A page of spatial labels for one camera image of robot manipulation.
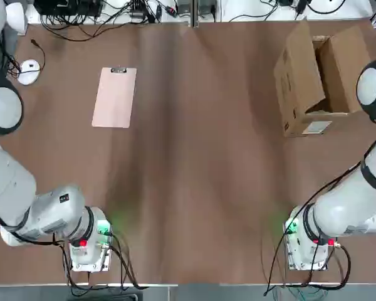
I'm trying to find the white lamp head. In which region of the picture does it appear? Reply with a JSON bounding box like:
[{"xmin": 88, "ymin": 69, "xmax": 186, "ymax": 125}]
[{"xmin": 5, "ymin": 2, "xmax": 28, "ymax": 35}]

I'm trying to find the black electronics box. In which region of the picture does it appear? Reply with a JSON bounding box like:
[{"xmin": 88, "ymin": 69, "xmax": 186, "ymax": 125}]
[{"xmin": 34, "ymin": 0, "xmax": 103, "ymax": 17}]

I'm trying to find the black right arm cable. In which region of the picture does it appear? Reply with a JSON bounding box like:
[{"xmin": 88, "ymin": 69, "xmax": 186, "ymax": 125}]
[{"xmin": 263, "ymin": 125, "xmax": 376, "ymax": 297}]

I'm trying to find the aluminium frame post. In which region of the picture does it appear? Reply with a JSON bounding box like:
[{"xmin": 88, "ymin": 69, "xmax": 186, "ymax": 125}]
[{"xmin": 190, "ymin": 0, "xmax": 199, "ymax": 29}]

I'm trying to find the black cable with plug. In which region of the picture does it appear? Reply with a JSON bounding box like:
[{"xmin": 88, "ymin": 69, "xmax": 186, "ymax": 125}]
[{"xmin": 6, "ymin": 38, "xmax": 46, "ymax": 78}]

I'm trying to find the brown cardboard box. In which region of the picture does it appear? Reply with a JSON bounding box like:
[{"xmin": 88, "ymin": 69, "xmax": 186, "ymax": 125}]
[{"xmin": 273, "ymin": 18, "xmax": 374, "ymax": 139}]

